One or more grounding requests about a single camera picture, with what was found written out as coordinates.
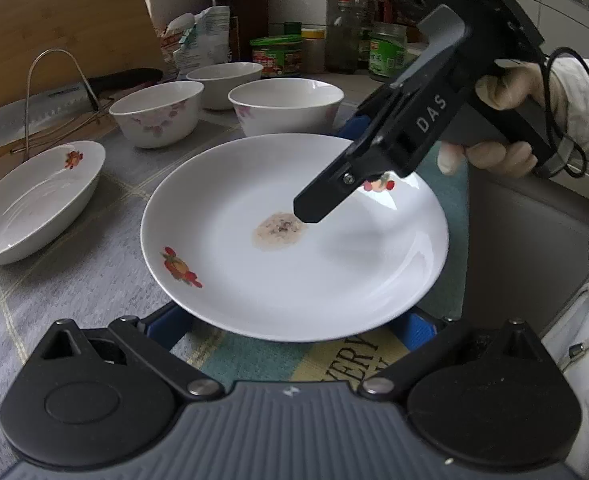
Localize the white floral bowl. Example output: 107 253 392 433
227 78 345 137
186 62 264 111
109 80 206 150

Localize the person's right hand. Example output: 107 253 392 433
437 56 574 179

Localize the white red printed bag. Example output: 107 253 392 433
156 24 196 82

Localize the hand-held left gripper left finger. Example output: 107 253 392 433
38 304 226 403

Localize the white oval fruit print plate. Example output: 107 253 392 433
0 140 107 266

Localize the black handled cleaver knife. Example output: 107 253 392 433
0 67 164 157

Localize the green label glass jar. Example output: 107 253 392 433
369 22 408 84

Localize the bamboo cutting board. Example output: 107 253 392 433
0 0 170 181

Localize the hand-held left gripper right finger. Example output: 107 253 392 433
357 311 546 403

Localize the steel wire rack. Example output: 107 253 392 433
11 48 118 157

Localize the grey checked table mat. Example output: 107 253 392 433
0 104 370 411

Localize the white round fruit print plate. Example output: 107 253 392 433
140 133 450 344

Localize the green lid red label jar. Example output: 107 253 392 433
249 35 305 80

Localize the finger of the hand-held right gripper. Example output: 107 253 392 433
337 77 401 143
293 115 416 224

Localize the yellow lid jar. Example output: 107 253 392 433
300 28 328 74

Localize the white green printed bag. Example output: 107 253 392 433
174 5 233 77

